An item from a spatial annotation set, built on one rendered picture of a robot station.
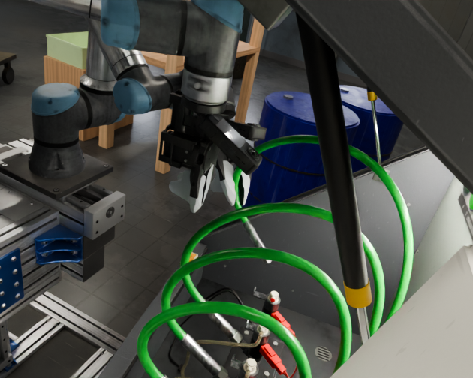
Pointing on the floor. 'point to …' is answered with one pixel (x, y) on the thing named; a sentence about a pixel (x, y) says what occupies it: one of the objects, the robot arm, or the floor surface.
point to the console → (434, 327)
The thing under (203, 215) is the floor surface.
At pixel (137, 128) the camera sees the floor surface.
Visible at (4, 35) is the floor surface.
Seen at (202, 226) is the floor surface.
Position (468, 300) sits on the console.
